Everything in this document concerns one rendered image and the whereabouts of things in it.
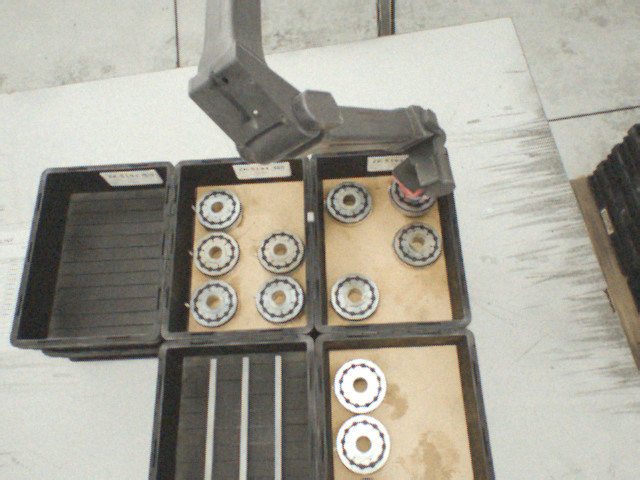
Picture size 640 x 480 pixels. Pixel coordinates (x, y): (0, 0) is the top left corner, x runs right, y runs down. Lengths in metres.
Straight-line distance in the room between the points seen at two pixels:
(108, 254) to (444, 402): 0.80
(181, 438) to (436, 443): 0.50
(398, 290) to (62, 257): 0.77
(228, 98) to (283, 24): 2.13
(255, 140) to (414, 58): 1.06
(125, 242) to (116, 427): 0.42
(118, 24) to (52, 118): 1.28
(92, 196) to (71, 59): 1.58
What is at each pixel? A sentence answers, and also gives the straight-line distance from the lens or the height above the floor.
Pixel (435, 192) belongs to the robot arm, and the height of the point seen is 1.06.
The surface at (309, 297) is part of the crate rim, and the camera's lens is 1.01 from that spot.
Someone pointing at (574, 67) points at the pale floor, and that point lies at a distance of 2.64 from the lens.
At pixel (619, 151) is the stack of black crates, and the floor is 0.38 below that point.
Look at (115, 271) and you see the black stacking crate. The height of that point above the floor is 0.83.
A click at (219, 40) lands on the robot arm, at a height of 1.49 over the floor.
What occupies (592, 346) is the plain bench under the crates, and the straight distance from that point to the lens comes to 1.33.
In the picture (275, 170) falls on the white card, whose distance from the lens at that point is 1.17.
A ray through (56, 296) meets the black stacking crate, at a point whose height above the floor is 0.83.
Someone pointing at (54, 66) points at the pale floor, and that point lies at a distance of 2.88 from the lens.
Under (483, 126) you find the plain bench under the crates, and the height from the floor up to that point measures 0.70.
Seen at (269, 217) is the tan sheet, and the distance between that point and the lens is 1.18.
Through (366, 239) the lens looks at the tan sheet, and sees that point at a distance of 1.14.
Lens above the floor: 1.90
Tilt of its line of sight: 69 degrees down
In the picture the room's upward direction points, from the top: 10 degrees counter-clockwise
